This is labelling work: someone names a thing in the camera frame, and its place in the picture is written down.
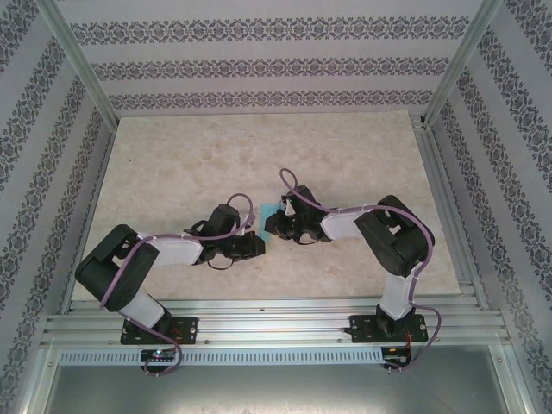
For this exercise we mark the light blue cloth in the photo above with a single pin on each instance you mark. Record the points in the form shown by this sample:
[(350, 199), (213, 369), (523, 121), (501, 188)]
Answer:
[(265, 213)]

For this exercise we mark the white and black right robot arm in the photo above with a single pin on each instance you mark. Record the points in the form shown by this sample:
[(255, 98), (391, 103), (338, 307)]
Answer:
[(340, 224)]

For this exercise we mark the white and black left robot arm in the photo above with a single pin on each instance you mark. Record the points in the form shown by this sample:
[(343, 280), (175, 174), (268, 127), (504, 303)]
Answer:
[(177, 252)]

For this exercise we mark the grey metal sheet panel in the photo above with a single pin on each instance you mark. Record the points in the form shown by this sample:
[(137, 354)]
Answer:
[(276, 388)]

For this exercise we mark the aluminium mounting rail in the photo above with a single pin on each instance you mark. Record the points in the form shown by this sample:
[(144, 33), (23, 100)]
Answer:
[(276, 321)]

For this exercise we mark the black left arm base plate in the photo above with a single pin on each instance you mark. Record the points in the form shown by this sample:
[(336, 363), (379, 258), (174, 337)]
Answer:
[(187, 330)]

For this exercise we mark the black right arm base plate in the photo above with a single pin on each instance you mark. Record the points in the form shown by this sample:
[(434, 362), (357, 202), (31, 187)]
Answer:
[(360, 328)]

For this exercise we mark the aluminium side rail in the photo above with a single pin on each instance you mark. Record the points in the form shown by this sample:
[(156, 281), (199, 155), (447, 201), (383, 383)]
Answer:
[(102, 168), (436, 172)]

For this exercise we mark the aluminium frame post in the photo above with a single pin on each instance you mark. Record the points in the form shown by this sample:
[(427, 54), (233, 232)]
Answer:
[(461, 64), (82, 60)]

